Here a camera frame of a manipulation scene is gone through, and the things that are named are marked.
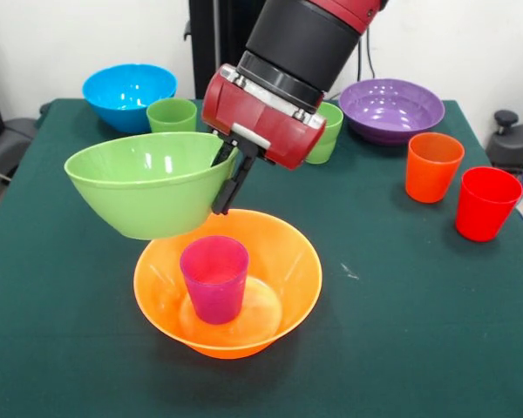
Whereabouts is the stepped green cup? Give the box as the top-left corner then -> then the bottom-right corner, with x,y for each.
303,101 -> 344,165

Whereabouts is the dark green table cloth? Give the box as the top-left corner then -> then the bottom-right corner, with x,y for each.
0,98 -> 523,418

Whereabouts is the red cup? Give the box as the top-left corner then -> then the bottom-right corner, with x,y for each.
455,165 -> 523,243

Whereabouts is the purple bowl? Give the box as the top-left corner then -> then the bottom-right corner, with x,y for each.
338,78 -> 446,146

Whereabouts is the orange cup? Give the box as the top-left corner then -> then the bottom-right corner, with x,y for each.
404,132 -> 465,205

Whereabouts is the purple cup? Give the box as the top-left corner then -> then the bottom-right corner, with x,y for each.
179,235 -> 250,326

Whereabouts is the plain green cup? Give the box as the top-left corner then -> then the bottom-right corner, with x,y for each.
146,98 -> 199,134

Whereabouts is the grey base with knob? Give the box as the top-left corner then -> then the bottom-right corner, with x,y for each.
487,110 -> 523,173

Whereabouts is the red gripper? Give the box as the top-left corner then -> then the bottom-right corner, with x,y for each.
200,64 -> 328,217

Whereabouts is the green bowl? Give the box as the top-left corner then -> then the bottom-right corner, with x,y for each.
63,131 -> 240,241

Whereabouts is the orange bowl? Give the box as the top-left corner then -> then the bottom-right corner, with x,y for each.
133,207 -> 323,361

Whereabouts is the black hanging wall cable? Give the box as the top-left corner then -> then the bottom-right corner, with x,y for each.
357,25 -> 378,84

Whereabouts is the large blue bowl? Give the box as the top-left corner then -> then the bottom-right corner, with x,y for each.
82,64 -> 179,134

